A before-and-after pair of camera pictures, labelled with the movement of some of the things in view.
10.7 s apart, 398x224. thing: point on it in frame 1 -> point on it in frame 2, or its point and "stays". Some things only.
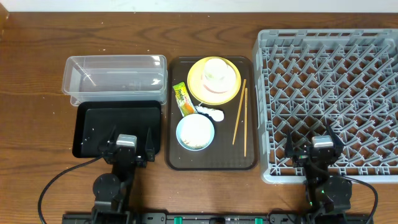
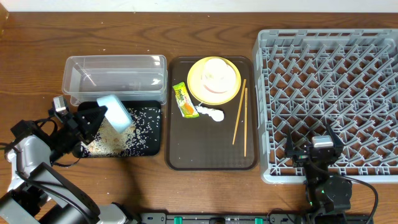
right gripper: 316,156 stays
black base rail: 217,218 stays
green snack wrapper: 183,98 stays
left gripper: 149,155 -> 67,125
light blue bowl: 195,132 -> 115,112
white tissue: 217,114 stays
